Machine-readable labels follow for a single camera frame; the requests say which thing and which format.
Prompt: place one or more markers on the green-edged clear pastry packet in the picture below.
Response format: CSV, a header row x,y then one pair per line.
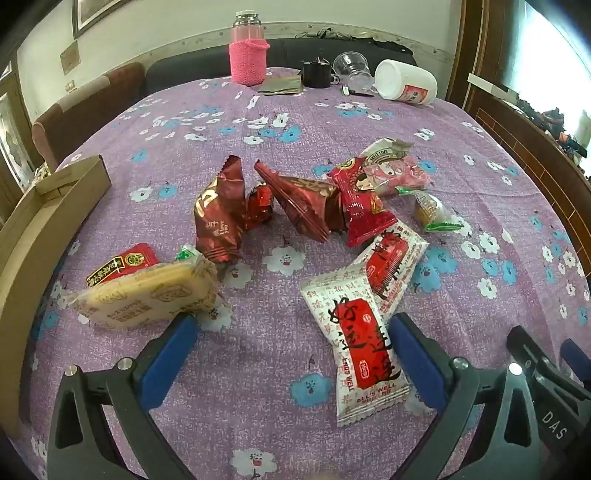
x,y
431,210

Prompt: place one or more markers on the small black white gadget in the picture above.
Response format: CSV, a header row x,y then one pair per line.
x,y
355,92

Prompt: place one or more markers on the wooden glass door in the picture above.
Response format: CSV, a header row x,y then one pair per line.
x,y
9,138

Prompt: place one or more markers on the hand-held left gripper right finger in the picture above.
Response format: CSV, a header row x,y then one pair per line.
x,y
415,360

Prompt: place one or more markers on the dark clothes pile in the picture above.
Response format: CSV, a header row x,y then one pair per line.
x,y
383,45

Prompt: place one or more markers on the red black snack packet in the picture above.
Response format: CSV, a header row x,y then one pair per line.
x,y
124,263

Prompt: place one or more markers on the pink snack packet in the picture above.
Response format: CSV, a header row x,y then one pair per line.
x,y
406,175

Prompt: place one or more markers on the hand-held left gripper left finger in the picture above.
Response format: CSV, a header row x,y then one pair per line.
x,y
171,360

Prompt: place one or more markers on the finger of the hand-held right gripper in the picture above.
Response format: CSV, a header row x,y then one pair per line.
x,y
524,344
576,362

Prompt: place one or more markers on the small red foil candy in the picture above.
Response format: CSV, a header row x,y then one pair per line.
x,y
259,203

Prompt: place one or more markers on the wall plaque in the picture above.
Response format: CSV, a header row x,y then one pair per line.
x,y
70,57

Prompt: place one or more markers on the brown chair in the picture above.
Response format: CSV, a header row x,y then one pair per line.
x,y
69,120

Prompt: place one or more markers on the small green snack packet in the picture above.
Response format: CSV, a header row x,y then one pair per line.
x,y
188,254

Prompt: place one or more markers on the olive flat pouch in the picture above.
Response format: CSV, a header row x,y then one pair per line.
x,y
281,85

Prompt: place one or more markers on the white plastic jar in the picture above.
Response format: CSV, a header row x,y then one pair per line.
x,y
401,81

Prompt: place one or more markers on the dark red gold-patterned packet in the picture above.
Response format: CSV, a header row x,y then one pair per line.
x,y
300,203

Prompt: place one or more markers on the small black cup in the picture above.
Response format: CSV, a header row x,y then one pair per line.
x,y
316,74

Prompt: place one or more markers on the clear plastic cup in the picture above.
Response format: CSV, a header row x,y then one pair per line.
x,y
351,69

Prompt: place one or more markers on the framed wall picture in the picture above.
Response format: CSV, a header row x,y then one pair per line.
x,y
87,14

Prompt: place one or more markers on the jar with pink knit sleeve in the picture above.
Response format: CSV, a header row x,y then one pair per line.
x,y
249,60

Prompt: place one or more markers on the dark red gold-lettered packet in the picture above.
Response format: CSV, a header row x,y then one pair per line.
x,y
217,217

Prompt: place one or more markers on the purple floral tablecloth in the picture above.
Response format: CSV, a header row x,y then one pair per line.
x,y
277,138

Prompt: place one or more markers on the dark clutter heap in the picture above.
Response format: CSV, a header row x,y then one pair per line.
x,y
554,122

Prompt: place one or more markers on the brown cardboard box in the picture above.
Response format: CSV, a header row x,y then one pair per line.
x,y
18,258

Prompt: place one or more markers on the beige cracker packet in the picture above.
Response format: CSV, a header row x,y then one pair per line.
x,y
147,290

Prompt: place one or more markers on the wooden window frame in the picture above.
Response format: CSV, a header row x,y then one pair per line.
x,y
508,134

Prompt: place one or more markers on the white green snack packet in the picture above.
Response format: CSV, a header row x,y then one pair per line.
x,y
383,150

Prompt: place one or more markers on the white red snack packet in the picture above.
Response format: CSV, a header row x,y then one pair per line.
x,y
392,263
355,332

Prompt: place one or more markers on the bright red figure-print packet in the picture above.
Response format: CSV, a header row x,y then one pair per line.
x,y
362,207

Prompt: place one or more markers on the wall switch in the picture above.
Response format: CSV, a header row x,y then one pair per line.
x,y
70,86

